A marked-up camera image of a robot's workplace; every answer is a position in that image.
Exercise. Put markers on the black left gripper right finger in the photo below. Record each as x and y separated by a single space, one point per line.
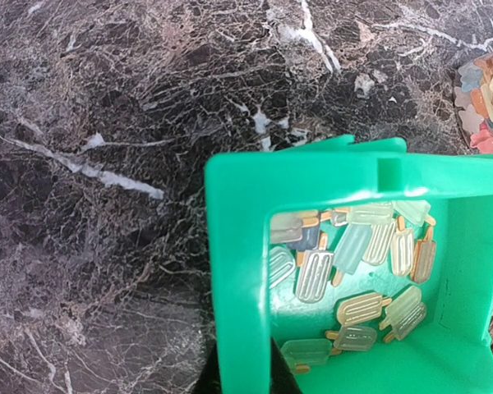
282 380

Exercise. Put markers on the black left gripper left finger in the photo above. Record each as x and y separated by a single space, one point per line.
209 380

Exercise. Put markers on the green bin with popsicle candies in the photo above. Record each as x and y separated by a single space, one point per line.
371 267

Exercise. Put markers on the clear plastic cup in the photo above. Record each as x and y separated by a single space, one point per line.
473 102

